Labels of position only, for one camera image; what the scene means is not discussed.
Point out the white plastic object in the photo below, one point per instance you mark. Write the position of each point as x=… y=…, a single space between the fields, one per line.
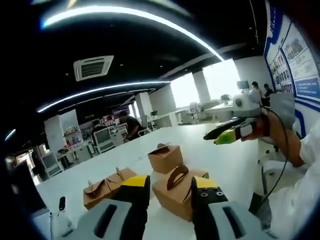
x=62 y=222

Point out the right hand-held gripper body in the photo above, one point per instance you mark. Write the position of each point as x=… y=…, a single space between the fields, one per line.
x=247 y=105

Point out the long curved ceiling light strip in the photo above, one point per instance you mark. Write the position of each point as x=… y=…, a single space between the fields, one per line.
x=112 y=9

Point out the grey worn device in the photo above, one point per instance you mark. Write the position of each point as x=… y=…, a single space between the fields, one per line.
x=262 y=215

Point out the short ceiling light strip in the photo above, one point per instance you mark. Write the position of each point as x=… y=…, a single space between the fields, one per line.
x=10 y=134

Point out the blue white wall display board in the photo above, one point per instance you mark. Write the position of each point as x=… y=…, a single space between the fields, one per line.
x=300 y=62

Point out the white mesh office chair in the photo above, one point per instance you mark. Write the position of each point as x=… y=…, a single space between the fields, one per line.
x=51 y=163

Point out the person's right hand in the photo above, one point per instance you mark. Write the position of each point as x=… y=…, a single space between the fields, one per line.
x=262 y=127

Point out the ceiling air conditioner unit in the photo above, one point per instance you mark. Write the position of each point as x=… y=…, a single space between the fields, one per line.
x=93 y=68

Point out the brown paper box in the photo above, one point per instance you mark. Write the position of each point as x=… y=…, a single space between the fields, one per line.
x=166 y=161
x=117 y=180
x=93 y=200
x=172 y=202

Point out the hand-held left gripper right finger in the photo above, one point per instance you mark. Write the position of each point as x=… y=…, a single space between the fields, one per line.
x=212 y=200

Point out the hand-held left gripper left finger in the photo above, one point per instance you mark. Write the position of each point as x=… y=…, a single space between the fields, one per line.
x=120 y=202

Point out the shelf with colourful items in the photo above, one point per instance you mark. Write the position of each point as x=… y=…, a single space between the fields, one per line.
x=72 y=140

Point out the person's white clothing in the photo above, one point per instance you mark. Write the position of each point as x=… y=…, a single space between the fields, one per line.
x=300 y=200

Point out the dark desk monitor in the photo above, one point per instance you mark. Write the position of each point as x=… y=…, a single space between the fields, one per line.
x=243 y=85

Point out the small potted plant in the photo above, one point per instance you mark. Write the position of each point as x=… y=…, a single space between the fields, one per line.
x=226 y=98
x=153 y=113

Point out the grey backed office chair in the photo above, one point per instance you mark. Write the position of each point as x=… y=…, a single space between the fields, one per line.
x=103 y=137

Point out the thin ceiling light strip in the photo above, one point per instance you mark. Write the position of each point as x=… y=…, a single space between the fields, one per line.
x=112 y=86

